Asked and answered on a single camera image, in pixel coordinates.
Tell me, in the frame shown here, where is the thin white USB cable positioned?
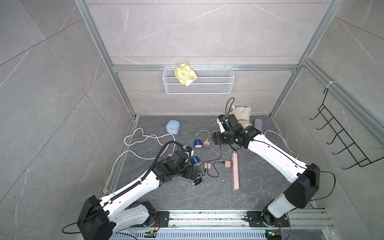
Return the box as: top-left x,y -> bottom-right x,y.
195,129 -> 211,142

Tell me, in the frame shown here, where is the black silver shaver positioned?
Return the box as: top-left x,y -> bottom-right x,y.
191,176 -> 202,186

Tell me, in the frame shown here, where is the blue shaver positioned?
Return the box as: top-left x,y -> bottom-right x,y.
194,139 -> 203,149
191,156 -> 202,166

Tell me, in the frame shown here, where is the pink USB charger front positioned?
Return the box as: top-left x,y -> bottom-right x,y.
203,141 -> 210,148

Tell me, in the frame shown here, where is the pink power strip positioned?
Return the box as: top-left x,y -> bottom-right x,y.
232,152 -> 240,191

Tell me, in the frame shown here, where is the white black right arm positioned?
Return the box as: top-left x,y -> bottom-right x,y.
212,115 -> 322,227

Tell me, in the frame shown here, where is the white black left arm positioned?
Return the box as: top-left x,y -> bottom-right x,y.
74,141 -> 202,240

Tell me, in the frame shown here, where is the blue shaver on table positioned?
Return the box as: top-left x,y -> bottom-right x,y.
191,156 -> 202,166

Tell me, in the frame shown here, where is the white teddy bear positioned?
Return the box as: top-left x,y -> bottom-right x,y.
230,106 -> 252,128

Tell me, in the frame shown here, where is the lavender oval case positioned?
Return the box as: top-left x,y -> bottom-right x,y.
254,119 -> 263,133

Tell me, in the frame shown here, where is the light blue alarm clock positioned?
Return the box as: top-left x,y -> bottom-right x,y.
166,120 -> 181,135

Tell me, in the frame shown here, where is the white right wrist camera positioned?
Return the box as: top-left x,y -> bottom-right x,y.
217,118 -> 226,133

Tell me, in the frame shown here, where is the pink power cord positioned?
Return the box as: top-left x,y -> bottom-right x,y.
263,129 -> 299,160

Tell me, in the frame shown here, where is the thin black cable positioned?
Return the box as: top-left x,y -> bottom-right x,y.
205,145 -> 226,178

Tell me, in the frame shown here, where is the white wire wall basket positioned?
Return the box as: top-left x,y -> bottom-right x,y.
163,67 -> 235,95

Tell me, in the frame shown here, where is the metal base rail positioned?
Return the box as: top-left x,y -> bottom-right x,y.
80,209 -> 340,240

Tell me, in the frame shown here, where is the black wall hook rack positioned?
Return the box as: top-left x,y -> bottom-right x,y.
309,88 -> 384,170

